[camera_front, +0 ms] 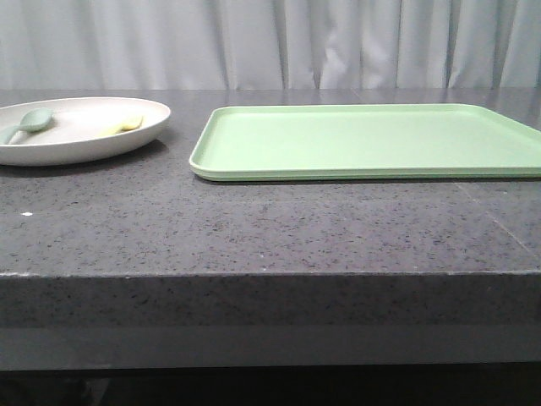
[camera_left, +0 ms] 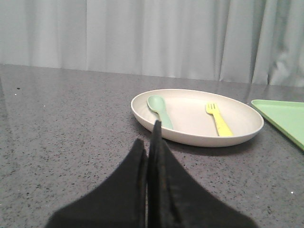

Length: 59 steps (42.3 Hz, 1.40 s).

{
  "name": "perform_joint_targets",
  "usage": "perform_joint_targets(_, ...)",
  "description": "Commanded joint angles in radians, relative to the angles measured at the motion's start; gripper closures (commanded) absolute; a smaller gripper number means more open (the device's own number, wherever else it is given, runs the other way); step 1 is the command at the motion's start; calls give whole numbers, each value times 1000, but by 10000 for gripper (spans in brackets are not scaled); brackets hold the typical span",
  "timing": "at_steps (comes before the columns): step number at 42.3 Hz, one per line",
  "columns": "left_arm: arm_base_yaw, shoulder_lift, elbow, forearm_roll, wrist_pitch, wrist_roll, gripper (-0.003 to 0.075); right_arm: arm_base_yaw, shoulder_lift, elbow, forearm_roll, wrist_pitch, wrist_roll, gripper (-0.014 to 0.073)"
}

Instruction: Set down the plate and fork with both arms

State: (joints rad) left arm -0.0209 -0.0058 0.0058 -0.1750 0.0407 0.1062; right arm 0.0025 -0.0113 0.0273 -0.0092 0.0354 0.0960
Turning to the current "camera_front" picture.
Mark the yellow plastic fork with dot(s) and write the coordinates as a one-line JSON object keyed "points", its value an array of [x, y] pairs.
{"points": [[127, 124]]}

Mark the white round plate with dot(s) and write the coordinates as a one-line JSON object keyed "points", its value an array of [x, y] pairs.
{"points": [[72, 135]]}

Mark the light green serving tray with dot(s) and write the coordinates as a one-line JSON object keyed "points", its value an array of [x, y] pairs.
{"points": [[382, 141]]}

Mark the pale green plastic spoon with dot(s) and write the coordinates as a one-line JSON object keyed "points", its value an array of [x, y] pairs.
{"points": [[33, 121]]}

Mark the grey pleated curtain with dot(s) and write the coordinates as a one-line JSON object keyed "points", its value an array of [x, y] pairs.
{"points": [[269, 45]]}

